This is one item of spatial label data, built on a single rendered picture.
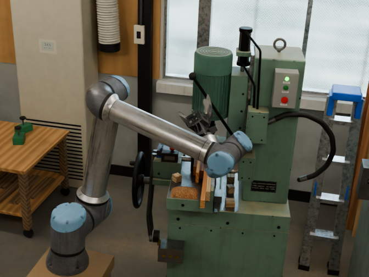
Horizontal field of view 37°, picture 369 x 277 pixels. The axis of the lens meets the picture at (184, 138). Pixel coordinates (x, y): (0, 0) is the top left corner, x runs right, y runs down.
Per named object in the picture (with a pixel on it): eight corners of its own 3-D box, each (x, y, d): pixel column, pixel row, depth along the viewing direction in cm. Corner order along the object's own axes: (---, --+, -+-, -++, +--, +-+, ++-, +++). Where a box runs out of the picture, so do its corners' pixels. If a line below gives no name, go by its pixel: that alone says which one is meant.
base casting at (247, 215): (177, 178, 304) (177, 163, 300) (281, 186, 300) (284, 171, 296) (167, 223, 264) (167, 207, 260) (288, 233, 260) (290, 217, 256)
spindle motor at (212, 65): (193, 106, 271) (195, 44, 258) (228, 109, 270) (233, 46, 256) (190, 120, 255) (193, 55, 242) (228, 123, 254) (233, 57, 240)
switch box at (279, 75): (270, 102, 245) (274, 67, 238) (293, 104, 245) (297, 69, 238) (271, 107, 240) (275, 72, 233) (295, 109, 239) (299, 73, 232)
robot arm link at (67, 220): (43, 247, 240) (43, 213, 233) (65, 228, 255) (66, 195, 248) (72, 259, 235) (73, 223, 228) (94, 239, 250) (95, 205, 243)
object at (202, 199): (207, 146, 298) (207, 139, 296) (211, 147, 298) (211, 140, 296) (200, 208, 242) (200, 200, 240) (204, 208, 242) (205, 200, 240)
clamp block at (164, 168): (156, 164, 284) (156, 148, 280) (182, 166, 283) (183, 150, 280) (152, 177, 271) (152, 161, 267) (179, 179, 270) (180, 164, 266)
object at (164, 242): (158, 251, 272) (159, 238, 268) (184, 253, 271) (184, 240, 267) (156, 262, 264) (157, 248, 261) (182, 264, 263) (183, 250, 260)
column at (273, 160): (241, 178, 288) (253, 43, 258) (284, 181, 287) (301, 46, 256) (241, 200, 268) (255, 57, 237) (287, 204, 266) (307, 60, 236)
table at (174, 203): (162, 149, 306) (162, 139, 304) (217, 153, 304) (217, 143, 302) (145, 208, 252) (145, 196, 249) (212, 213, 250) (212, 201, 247)
